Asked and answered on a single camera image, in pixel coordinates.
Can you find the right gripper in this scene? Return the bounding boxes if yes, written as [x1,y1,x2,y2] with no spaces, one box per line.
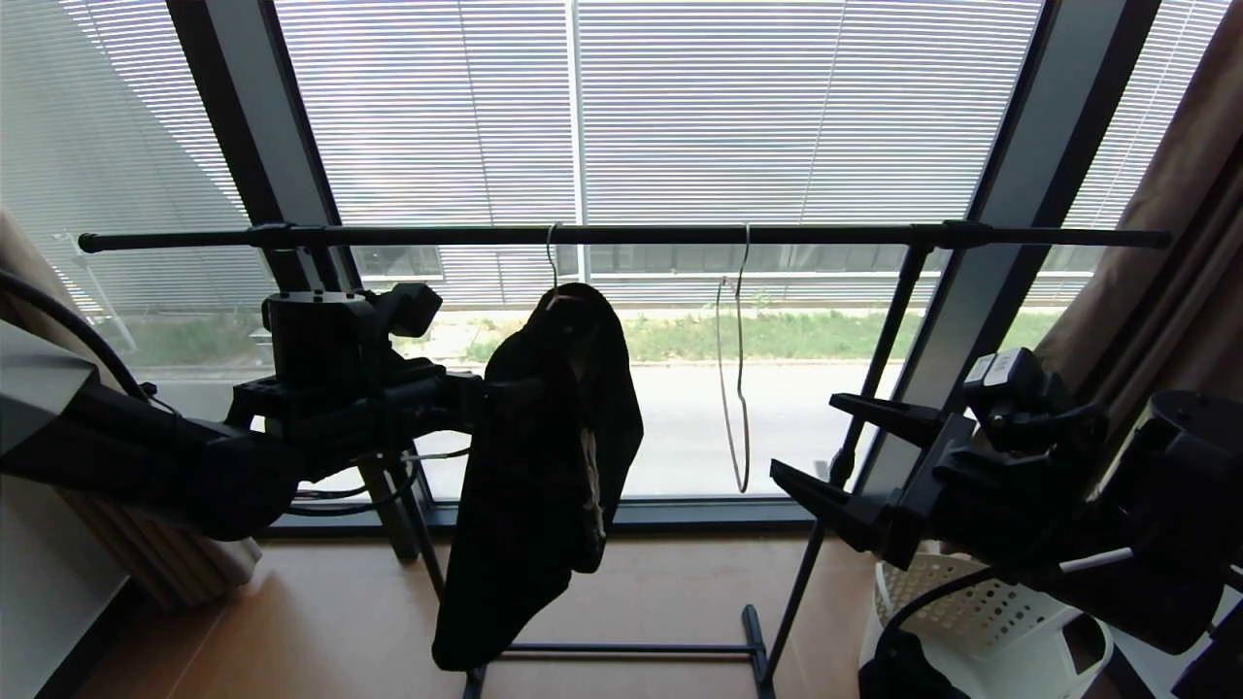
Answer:
[770,393,1055,572]

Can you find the black clothes rack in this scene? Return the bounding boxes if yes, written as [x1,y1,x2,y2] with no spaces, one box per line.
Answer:
[78,221,1173,699]

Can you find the brown curtain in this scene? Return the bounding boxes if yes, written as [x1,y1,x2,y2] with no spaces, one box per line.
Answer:
[1034,0,1243,409]
[0,209,263,610]

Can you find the black shorts with white cords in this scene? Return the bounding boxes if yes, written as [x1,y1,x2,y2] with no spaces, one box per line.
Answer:
[432,282,645,673]

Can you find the window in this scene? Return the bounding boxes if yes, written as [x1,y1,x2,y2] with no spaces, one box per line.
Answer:
[0,0,1234,535]

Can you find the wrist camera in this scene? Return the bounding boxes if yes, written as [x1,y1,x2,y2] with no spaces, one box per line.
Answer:
[961,347,1074,433]
[374,283,445,341]

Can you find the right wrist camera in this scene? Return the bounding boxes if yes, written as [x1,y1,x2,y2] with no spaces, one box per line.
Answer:
[961,347,1074,433]

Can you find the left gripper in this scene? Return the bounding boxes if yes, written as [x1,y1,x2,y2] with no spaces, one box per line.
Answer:
[382,359,487,443]

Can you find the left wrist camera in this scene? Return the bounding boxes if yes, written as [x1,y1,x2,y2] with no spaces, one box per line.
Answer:
[374,283,445,341]

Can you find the pink clothes hanger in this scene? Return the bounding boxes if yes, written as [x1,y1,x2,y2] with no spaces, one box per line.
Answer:
[544,223,588,312]
[715,225,753,494]

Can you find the black garment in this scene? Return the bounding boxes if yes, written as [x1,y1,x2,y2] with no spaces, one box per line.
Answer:
[857,629,972,699]

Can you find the white laundry basket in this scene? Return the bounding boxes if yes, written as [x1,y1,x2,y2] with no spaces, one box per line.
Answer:
[859,553,1115,699]

